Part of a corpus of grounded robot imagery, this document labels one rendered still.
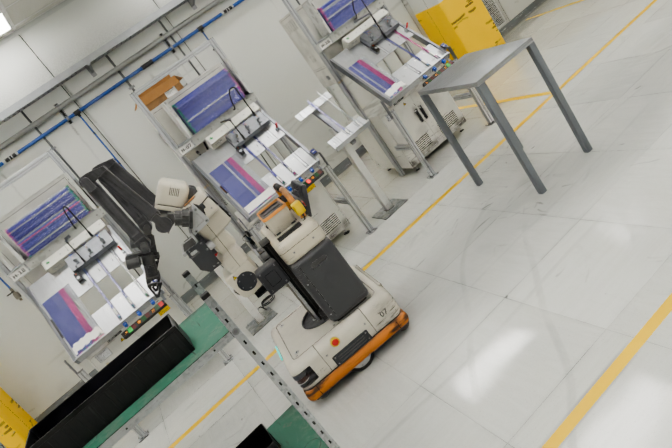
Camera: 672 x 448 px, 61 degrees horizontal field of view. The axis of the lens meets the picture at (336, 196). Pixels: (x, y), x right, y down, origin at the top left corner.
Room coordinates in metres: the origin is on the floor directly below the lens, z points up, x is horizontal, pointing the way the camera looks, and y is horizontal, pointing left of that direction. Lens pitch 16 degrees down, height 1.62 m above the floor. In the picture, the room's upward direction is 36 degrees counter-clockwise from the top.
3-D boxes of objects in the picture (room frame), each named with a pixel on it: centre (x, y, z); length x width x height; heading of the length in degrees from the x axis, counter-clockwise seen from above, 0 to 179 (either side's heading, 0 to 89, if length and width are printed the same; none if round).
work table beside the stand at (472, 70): (3.47, -1.14, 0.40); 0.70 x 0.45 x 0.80; 12
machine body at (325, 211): (4.73, 0.46, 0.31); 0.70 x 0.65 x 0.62; 107
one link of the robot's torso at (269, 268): (2.87, 0.59, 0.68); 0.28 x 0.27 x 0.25; 9
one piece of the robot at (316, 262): (2.97, 0.35, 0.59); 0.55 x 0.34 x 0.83; 9
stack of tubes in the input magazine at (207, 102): (4.63, 0.37, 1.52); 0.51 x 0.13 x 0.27; 107
